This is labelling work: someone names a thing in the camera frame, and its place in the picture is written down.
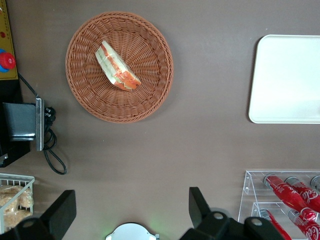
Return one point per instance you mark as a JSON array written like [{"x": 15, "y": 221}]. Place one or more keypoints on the black appliance housing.
[{"x": 12, "y": 150}]

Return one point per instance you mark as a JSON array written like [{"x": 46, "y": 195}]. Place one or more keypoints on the red emergency stop button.
[{"x": 7, "y": 60}]

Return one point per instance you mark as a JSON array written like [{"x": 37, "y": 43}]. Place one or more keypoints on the beige rectangular plastic tray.
[{"x": 287, "y": 80}]

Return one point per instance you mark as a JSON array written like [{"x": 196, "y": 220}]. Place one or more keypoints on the grey metal bracket plate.
[{"x": 40, "y": 125}]

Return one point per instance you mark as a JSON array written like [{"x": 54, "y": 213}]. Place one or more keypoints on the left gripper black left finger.
[{"x": 62, "y": 210}]

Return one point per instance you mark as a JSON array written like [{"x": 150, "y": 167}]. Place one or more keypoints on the yellow control panel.
[{"x": 7, "y": 25}]

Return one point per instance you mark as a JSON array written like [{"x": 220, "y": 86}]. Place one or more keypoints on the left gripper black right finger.
[{"x": 198, "y": 207}]

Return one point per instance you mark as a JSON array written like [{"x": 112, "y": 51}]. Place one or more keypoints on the round brown wicker basket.
[{"x": 150, "y": 75}]

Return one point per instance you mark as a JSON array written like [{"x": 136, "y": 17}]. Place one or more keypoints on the clear acrylic bottle rack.
[{"x": 247, "y": 190}]

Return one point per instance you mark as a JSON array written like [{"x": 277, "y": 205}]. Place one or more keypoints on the triangular ham lettuce sandwich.
[{"x": 116, "y": 67}]

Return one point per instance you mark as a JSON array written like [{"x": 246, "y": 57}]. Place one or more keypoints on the black block behind bracket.
[{"x": 20, "y": 120}]

